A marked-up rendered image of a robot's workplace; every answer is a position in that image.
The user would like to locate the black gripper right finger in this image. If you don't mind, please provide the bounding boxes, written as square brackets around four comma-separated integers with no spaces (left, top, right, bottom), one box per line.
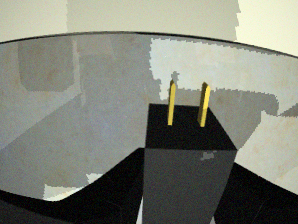
[213,161,298,224]

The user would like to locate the black two-prong charger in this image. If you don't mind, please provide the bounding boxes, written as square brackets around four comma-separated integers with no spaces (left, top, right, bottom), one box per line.
[141,79,238,224]

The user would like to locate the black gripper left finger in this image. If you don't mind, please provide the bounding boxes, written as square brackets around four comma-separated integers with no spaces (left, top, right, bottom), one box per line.
[0,147,145,224]

